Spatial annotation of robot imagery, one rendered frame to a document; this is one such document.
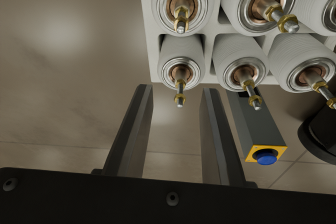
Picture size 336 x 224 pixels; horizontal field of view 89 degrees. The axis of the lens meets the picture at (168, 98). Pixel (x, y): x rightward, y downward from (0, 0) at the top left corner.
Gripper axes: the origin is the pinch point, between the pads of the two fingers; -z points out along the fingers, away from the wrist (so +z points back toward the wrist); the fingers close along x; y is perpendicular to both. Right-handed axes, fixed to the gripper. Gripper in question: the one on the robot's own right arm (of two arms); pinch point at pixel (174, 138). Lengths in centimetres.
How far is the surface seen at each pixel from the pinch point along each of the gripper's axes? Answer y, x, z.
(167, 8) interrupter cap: 0.0, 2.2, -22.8
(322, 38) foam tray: 6.8, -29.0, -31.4
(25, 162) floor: 113, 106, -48
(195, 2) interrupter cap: -0.8, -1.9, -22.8
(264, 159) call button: 27.1, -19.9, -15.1
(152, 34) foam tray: 7.0, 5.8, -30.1
